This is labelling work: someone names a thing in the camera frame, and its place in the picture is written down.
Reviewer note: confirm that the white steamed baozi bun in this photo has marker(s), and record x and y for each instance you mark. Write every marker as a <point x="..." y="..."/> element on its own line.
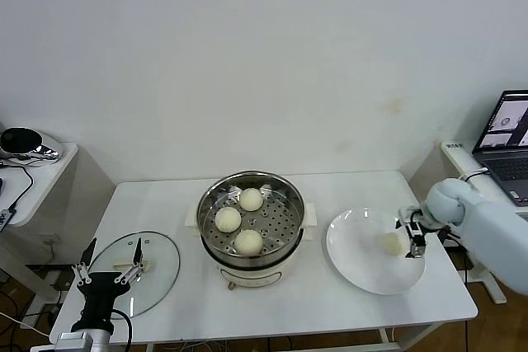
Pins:
<point x="251" y="199"/>
<point x="228" y="220"/>
<point x="248" y="242"/>
<point x="391" y="244"/>

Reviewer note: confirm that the round glass pot lid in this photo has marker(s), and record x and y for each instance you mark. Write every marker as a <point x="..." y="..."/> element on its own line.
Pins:
<point x="161" y="269"/>

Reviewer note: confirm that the black and chrome device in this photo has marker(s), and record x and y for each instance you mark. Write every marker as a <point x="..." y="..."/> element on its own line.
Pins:
<point x="24" y="148"/>

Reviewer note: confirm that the small grey usb adapter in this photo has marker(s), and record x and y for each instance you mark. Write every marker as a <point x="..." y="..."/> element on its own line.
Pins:
<point x="5" y="218"/>

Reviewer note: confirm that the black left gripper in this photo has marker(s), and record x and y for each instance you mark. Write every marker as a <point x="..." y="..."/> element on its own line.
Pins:
<point x="100" y="289"/>

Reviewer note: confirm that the white table leg frame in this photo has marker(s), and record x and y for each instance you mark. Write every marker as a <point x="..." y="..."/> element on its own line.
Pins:
<point x="385" y="334"/>

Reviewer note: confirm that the floor power strip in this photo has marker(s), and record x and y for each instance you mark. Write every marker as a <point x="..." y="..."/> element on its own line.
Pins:
<point x="62" y="282"/>

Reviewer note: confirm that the stainless steel steamer basket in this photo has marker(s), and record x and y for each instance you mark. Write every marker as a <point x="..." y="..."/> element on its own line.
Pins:
<point x="276" y="228"/>

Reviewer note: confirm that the white laptop side table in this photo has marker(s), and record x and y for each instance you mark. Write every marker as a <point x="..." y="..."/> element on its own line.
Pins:
<point x="455" y="158"/>

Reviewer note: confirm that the white rounded side table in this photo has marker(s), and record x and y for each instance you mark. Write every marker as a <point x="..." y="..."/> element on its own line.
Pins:
<point x="41" y="187"/>

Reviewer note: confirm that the dark grey open laptop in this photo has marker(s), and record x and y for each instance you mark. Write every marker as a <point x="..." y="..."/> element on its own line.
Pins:
<point x="501" y="162"/>

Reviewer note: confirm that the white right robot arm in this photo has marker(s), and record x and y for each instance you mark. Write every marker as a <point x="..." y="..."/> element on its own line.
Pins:
<point x="495" y="236"/>

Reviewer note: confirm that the white wall socket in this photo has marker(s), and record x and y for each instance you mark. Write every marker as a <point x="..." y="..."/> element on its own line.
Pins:
<point x="51" y="240"/>

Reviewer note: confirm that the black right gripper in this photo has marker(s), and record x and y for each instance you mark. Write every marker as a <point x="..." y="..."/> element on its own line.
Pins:
<point x="416" y="218"/>

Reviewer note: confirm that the cream electric cooking pot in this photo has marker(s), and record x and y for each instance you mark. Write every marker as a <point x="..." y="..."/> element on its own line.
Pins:
<point x="255" y="275"/>

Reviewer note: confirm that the round white plate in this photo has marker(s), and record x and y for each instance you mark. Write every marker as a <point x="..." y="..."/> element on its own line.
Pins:
<point x="354" y="245"/>

